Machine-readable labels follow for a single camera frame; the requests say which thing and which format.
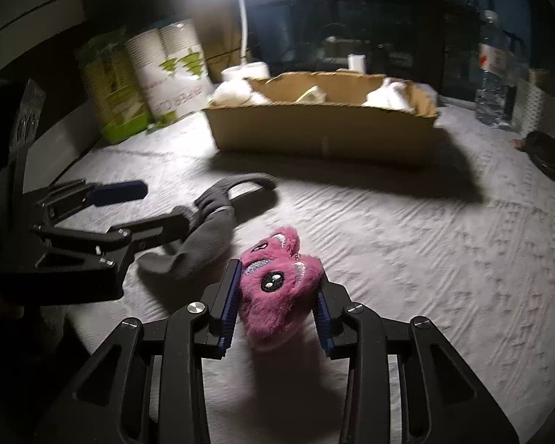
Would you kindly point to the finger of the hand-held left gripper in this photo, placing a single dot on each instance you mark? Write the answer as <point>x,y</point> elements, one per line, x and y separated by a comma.
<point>120,190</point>
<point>162,229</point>

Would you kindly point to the white charger block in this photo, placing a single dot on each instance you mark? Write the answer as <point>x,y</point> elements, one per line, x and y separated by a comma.
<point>357,64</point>

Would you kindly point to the white sock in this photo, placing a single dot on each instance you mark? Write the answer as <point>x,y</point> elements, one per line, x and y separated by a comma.
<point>312,95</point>

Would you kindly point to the black pouch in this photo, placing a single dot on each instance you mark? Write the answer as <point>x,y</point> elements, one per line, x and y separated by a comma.
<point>543,148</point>

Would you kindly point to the grey sock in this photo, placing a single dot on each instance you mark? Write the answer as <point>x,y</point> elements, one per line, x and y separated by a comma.
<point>203,245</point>

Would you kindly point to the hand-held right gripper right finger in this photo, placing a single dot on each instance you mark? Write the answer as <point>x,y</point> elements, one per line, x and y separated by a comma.
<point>324,321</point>

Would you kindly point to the paper cup sleeve package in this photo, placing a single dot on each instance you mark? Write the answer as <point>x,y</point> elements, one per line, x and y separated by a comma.
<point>166,78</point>

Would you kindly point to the white textured tablecloth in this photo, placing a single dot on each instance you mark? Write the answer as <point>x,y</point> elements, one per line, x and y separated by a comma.
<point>397,263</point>

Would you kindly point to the clear water bottle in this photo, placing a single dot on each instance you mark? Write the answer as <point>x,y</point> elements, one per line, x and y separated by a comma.
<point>490,88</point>

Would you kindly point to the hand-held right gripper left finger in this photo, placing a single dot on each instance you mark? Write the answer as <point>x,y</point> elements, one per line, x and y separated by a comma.
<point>229,307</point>

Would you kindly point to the white perforated container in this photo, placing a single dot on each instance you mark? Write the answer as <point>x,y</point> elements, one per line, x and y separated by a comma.
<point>532,106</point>

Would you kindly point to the pink plush toy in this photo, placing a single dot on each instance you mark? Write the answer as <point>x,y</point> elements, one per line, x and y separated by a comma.
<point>268,321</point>

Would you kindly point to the cardboard box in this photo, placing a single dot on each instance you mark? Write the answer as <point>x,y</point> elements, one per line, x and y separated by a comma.
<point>323,134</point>

